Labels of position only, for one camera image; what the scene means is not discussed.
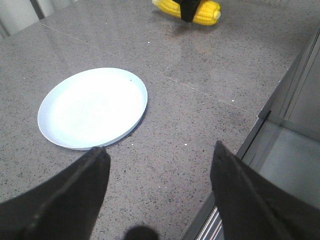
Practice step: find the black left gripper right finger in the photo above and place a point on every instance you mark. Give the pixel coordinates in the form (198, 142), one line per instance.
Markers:
(252, 208)

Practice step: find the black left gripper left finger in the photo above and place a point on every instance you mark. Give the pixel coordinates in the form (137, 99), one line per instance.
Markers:
(65, 207)

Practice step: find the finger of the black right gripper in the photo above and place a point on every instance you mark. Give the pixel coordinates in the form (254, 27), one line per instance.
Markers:
(188, 9)

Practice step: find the yellow corn cob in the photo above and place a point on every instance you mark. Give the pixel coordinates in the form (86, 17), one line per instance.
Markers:
(208, 12)

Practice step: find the light blue round plate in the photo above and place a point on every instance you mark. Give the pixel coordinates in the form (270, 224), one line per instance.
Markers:
(96, 107)

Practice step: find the white pleated curtain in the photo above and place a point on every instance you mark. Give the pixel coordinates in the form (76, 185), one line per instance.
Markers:
(16, 15)

